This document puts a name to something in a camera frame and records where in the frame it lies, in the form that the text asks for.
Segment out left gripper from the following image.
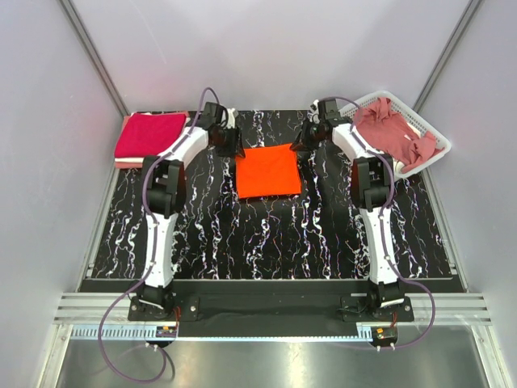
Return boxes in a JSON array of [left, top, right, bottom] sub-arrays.
[[211, 124, 244, 158]]

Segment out orange t shirt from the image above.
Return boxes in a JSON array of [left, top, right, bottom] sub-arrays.
[[235, 144, 301, 199]]

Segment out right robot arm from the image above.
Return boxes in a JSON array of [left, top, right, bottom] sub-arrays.
[[291, 119, 405, 321]]

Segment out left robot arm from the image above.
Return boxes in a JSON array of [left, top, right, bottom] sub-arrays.
[[131, 124, 245, 320]]

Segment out dusty pink t shirt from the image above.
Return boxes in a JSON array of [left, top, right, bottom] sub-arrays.
[[354, 97, 443, 168]]

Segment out folded magenta t shirt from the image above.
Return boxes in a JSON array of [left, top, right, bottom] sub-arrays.
[[113, 112, 191, 159]]

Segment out folded pink t shirt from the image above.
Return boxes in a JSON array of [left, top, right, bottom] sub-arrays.
[[114, 115, 191, 170]]

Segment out white plastic basket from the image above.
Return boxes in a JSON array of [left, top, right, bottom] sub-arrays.
[[340, 91, 452, 179]]

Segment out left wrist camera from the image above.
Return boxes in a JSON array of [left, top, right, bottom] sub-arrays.
[[197, 102, 238, 130]]

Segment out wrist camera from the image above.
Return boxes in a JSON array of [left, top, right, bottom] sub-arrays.
[[197, 102, 238, 130], [309, 98, 343, 125]]

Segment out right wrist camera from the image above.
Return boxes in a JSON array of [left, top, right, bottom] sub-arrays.
[[309, 98, 343, 125]]

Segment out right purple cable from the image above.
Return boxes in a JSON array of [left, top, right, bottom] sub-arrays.
[[313, 95, 436, 351]]

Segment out purple cable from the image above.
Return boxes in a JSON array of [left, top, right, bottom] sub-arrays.
[[96, 86, 223, 383], [313, 95, 436, 351]]

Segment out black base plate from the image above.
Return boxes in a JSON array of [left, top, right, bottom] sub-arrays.
[[78, 278, 413, 339]]

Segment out aluminium frame rail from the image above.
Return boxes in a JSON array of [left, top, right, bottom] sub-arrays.
[[53, 293, 491, 325]]

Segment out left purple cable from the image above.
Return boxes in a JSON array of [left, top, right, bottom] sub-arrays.
[[96, 86, 223, 383]]

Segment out white cable duct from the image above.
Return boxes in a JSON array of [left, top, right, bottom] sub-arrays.
[[71, 324, 372, 342]]

